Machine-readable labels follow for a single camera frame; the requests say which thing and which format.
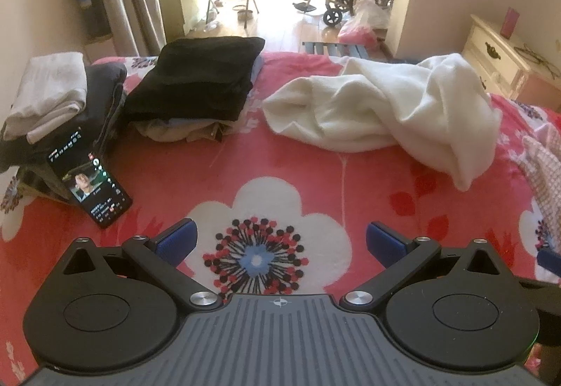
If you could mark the blue slatted rack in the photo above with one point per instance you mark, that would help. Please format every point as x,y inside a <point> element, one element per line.
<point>333,49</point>

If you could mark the cream nightstand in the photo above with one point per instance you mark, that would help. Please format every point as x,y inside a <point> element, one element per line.
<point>495,52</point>

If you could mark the eyeglasses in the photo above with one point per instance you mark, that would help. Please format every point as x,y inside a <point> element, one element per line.
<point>537,59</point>

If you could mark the beige folded garment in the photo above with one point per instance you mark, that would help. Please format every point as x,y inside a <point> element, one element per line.
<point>184,131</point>

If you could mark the white fleece sweater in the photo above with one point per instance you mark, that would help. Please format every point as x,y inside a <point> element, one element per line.
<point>394,105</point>

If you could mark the black smartphone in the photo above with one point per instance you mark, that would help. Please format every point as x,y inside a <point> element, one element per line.
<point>87,188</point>

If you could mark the plastic bag with red contents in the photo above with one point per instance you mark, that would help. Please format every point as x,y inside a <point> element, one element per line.
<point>363,24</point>

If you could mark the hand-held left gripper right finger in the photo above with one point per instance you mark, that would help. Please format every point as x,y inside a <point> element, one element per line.
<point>383,239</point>

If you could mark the pink cup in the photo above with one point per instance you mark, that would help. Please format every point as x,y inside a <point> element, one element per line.
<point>509,23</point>

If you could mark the pink checked cloth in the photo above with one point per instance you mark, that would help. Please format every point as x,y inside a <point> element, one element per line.
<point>545,180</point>

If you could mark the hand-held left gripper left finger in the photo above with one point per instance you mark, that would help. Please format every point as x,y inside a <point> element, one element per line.
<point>179,237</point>

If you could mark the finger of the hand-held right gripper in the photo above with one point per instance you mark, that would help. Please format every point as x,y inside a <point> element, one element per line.
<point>551,259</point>

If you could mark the black folded garment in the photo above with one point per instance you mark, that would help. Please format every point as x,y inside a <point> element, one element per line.
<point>197,74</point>

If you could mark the red floral blanket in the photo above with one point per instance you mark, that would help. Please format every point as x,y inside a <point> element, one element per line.
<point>175,175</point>

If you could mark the dark grey folded clothes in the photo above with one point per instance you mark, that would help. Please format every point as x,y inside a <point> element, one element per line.
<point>105,83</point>

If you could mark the white folded garment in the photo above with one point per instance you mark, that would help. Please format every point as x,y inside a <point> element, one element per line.
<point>48,87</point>

